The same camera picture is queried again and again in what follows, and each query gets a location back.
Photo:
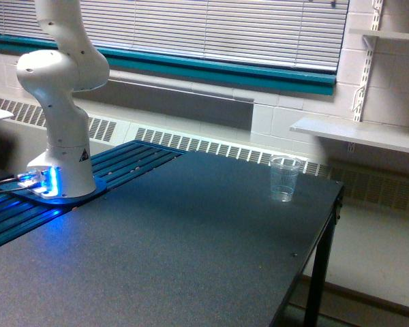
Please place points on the clear plastic cup on table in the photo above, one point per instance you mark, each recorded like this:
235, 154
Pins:
284, 173

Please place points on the white baseboard heater vent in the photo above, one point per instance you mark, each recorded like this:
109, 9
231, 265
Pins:
361, 184

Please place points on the upper white wall shelf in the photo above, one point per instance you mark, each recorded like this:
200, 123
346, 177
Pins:
388, 34

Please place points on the lower white wall shelf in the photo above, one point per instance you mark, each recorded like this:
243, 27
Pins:
368, 134

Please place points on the black table leg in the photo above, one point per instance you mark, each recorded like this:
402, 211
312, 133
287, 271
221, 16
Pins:
321, 261

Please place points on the blue slotted mounting plate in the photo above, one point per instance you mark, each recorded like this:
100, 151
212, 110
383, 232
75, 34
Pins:
116, 167

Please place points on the white shelf rail bracket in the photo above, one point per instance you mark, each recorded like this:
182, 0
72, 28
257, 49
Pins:
361, 92

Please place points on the white wall shelf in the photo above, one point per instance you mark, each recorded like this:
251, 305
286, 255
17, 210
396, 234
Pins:
368, 134
388, 34

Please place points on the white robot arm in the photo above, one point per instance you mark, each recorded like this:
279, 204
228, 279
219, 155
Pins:
52, 76

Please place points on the white window blinds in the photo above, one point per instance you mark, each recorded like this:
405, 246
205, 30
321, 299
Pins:
296, 35

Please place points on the teal window sill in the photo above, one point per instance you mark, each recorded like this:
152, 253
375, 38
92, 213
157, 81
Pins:
222, 72

